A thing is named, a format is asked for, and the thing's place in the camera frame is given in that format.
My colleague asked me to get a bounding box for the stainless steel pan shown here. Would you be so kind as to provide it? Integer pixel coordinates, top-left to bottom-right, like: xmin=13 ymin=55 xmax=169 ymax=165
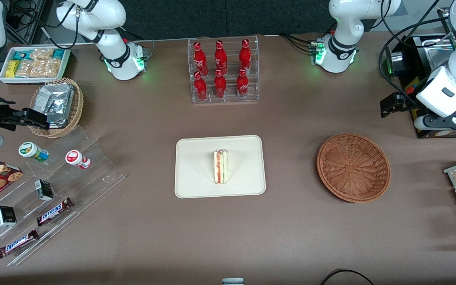
xmin=425 ymin=36 xmax=456 ymax=72

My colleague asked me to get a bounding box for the clear acrylic bottle rack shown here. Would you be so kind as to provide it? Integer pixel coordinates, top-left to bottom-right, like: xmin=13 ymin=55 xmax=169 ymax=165
xmin=188 ymin=36 xmax=259 ymax=104

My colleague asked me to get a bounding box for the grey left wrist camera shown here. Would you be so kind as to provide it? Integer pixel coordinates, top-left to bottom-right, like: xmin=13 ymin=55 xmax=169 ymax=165
xmin=414 ymin=114 xmax=456 ymax=131

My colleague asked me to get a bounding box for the triangle sandwich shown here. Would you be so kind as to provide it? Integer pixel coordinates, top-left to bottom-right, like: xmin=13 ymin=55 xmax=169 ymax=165
xmin=213 ymin=148 xmax=229 ymax=185

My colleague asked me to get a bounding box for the clear nut snack bag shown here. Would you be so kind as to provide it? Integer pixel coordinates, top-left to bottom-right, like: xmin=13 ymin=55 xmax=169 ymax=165
xmin=30 ymin=48 xmax=55 ymax=61
xmin=16 ymin=60 xmax=38 ymax=78
xmin=35 ymin=59 xmax=61 ymax=78

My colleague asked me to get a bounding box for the cream plastic serving tray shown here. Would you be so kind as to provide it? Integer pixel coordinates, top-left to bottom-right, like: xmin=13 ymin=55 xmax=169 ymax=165
xmin=175 ymin=135 xmax=266 ymax=199

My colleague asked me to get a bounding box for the brown wicker basket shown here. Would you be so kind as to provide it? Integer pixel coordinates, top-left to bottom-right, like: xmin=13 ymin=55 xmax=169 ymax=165
xmin=316 ymin=133 xmax=391 ymax=203

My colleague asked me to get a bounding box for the light tan wicker basket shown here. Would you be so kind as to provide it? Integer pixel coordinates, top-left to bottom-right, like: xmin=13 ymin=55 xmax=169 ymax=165
xmin=28 ymin=77 xmax=84 ymax=139

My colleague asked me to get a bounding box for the white rectangular snack tray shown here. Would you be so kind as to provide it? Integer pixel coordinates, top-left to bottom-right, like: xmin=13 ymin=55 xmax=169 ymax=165
xmin=0 ymin=47 xmax=71 ymax=84

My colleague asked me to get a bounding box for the red cola bottle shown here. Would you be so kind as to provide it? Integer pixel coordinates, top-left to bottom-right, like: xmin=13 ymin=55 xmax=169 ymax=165
xmin=239 ymin=38 xmax=252 ymax=74
xmin=213 ymin=69 xmax=227 ymax=99
xmin=214 ymin=40 xmax=228 ymax=75
xmin=193 ymin=41 xmax=209 ymax=76
xmin=193 ymin=71 xmax=208 ymax=102
xmin=236 ymin=68 xmax=249 ymax=99

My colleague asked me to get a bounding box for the clear acrylic step display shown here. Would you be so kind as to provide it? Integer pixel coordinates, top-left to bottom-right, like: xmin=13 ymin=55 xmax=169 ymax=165
xmin=0 ymin=126 xmax=126 ymax=267

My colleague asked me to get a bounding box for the black equipment box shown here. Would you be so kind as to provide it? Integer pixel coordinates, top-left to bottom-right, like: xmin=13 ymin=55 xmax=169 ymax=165
xmin=384 ymin=34 xmax=456 ymax=139

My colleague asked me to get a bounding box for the Snickers chocolate bar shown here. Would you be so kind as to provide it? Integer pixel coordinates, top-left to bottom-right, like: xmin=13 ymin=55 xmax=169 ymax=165
xmin=0 ymin=229 xmax=40 ymax=259
xmin=36 ymin=197 xmax=74 ymax=227

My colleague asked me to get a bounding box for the silver foil tray stack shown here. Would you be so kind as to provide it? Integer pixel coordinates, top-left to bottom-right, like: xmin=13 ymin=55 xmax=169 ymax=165
xmin=34 ymin=83 xmax=75 ymax=128

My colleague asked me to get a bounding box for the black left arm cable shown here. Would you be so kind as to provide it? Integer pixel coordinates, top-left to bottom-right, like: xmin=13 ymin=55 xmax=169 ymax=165
xmin=378 ymin=0 xmax=456 ymax=110

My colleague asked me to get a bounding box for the black looped cable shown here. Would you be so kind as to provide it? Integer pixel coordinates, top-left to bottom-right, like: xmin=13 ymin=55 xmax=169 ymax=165
xmin=320 ymin=269 xmax=376 ymax=285

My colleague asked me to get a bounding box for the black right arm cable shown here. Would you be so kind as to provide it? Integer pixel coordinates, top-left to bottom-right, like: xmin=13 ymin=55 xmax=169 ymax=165
xmin=34 ymin=0 xmax=80 ymax=50

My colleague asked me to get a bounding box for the red lid snack cup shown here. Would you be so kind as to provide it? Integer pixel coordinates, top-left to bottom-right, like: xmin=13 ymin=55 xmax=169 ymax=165
xmin=65 ymin=150 xmax=91 ymax=170

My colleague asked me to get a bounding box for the green lid snack cup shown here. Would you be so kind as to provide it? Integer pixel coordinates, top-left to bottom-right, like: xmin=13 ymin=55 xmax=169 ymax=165
xmin=18 ymin=141 xmax=49 ymax=163

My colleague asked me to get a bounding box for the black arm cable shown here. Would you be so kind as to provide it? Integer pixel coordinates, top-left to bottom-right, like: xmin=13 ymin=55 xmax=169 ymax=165
xmin=34 ymin=0 xmax=80 ymax=50
xmin=378 ymin=0 xmax=456 ymax=110

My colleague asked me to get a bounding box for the black base cable bundle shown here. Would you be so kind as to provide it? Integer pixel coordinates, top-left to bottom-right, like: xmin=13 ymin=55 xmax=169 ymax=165
xmin=279 ymin=33 xmax=318 ymax=54

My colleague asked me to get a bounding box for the small black carton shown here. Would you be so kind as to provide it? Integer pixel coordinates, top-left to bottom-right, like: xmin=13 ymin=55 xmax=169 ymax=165
xmin=34 ymin=179 xmax=55 ymax=201
xmin=0 ymin=205 xmax=17 ymax=228

